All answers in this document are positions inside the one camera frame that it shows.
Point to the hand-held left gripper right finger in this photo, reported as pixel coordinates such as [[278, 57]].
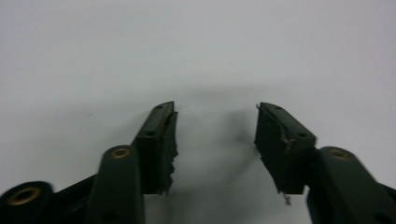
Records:
[[280, 146]]

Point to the white paper sheet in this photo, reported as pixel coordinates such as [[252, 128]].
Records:
[[199, 46]]

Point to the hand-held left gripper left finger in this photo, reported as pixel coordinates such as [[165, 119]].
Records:
[[154, 149]]

